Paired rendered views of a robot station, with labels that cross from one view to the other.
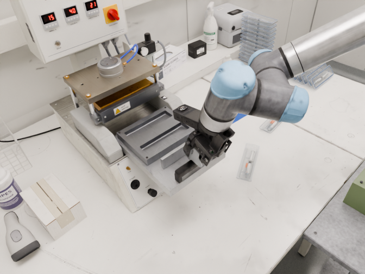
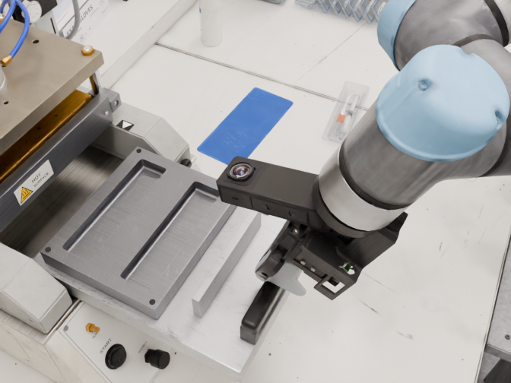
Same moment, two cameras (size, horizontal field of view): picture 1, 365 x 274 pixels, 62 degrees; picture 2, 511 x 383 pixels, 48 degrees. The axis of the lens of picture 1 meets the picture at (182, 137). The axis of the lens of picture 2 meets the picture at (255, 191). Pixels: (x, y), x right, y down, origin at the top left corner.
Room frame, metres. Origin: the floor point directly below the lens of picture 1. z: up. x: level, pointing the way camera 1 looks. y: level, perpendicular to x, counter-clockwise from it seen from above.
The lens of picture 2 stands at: (0.28, 0.14, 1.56)
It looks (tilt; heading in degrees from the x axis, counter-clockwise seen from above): 50 degrees down; 335
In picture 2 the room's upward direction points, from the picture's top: 1 degrees clockwise
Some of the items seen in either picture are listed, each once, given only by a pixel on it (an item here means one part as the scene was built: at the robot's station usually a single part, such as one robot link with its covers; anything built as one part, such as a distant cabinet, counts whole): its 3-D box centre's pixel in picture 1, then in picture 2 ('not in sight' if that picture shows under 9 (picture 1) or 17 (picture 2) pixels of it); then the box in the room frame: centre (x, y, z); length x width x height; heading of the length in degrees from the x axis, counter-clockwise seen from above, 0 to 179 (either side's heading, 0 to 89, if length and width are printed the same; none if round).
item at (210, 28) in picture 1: (210, 26); not in sight; (1.66, -0.20, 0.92); 0.09 x 0.08 x 0.25; 161
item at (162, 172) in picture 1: (167, 143); (179, 244); (0.68, 0.05, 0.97); 0.30 x 0.22 x 0.08; 38
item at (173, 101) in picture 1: (162, 99); (114, 127); (0.93, 0.07, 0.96); 0.26 x 0.05 x 0.07; 38
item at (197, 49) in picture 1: (197, 49); not in sight; (1.58, -0.12, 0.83); 0.09 x 0.06 x 0.07; 123
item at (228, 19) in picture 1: (228, 24); not in sight; (1.77, -0.32, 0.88); 0.25 x 0.20 x 0.17; 34
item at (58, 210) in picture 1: (53, 205); not in sight; (0.61, 0.44, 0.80); 0.19 x 0.13 x 0.09; 40
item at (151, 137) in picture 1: (157, 133); (146, 224); (0.72, 0.08, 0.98); 0.20 x 0.17 x 0.03; 128
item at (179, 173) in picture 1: (196, 162); (277, 281); (0.58, -0.04, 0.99); 0.15 x 0.02 x 0.04; 128
